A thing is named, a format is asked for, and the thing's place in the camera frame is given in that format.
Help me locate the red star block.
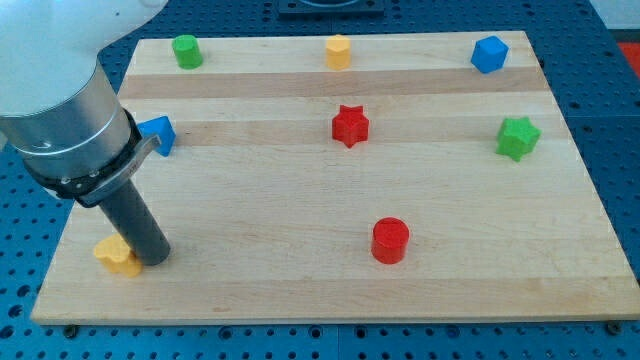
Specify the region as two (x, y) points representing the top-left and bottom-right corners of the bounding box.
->
(332, 105), (370, 148)

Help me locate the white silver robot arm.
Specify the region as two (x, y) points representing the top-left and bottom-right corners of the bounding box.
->
(1, 0), (167, 207)

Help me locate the green star block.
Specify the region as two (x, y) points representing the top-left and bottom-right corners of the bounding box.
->
(496, 117), (542, 162)

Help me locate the red cylinder block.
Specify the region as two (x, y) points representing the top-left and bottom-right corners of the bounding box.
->
(371, 217), (410, 264)

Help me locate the blue cube block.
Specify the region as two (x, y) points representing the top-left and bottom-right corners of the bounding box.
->
(471, 35), (509, 74)

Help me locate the yellow hexagon block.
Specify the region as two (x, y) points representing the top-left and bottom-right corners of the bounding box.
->
(325, 34), (351, 70)

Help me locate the red object at edge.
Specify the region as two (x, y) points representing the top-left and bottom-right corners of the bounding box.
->
(618, 42), (640, 77)

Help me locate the green cylinder block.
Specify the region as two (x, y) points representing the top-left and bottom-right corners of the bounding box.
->
(172, 34), (203, 70)

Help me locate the yellow heart block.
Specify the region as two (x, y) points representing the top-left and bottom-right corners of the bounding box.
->
(93, 233), (143, 278)

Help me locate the wooden board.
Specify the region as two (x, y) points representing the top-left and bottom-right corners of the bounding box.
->
(31, 31), (639, 326)

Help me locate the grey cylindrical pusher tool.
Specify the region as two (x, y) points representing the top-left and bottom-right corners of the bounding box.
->
(99, 180), (171, 266)

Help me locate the blue pentagon block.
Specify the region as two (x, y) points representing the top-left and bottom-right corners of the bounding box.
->
(137, 116), (176, 157)

